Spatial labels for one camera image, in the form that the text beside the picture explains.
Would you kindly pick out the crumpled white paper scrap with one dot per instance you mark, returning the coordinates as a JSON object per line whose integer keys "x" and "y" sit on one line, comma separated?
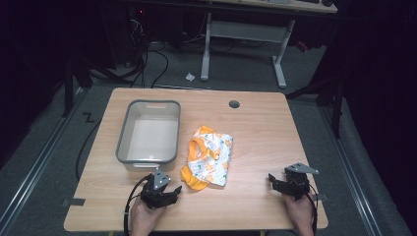
{"x": 190, "y": 77}

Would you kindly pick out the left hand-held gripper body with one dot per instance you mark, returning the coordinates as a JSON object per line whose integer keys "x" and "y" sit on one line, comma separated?
{"x": 156, "y": 191}

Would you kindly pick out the grey plastic bin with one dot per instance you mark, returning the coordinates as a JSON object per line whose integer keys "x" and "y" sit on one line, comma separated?
{"x": 149, "y": 135}

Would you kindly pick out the orange and white patterned garment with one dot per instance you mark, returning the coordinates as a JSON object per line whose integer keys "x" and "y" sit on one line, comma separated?
{"x": 208, "y": 158}

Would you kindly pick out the metal floor rail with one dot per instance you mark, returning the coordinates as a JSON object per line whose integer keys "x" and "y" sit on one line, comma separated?
{"x": 350, "y": 170}
{"x": 34, "y": 165}

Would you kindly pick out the grey tape strip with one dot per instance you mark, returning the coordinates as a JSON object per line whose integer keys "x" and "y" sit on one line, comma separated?
{"x": 320, "y": 197}
{"x": 74, "y": 202}

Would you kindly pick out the person's left hand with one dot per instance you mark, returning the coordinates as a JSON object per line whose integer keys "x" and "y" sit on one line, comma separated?
{"x": 144, "y": 218}

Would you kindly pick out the person's right hand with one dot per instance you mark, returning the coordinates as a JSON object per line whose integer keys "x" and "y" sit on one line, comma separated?
{"x": 300, "y": 213}

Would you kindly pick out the black metal stand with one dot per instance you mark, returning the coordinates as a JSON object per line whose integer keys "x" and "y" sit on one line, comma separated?
{"x": 73, "y": 78}
{"x": 331, "y": 95}

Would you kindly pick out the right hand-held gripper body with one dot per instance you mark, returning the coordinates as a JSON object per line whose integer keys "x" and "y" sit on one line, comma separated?
{"x": 296, "y": 182}

